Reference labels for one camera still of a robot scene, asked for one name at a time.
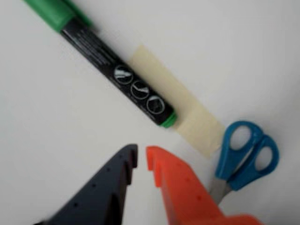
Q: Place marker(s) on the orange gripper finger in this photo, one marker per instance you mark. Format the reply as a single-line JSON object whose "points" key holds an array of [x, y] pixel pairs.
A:
{"points": [[187, 199]]}

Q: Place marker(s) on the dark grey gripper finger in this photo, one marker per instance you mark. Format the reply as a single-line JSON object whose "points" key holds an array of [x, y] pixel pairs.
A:
{"points": [[93, 199]]}

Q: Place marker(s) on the green marker with black barrel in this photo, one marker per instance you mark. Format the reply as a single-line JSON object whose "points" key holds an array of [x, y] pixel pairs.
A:
{"points": [[105, 63]]}

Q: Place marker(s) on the long beige masking tape strip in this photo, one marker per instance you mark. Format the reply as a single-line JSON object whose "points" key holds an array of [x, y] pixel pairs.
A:
{"points": [[187, 112]]}

